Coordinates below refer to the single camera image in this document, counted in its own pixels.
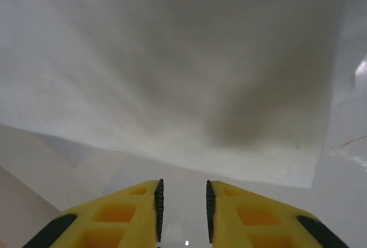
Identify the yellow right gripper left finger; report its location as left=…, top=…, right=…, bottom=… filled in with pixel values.
left=25, top=178, right=165, bottom=248

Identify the white t-shirt with robot print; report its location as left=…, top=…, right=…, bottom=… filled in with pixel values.
left=0, top=0, right=357, bottom=189

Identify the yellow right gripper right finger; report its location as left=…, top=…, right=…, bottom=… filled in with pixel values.
left=205, top=180, right=354, bottom=248

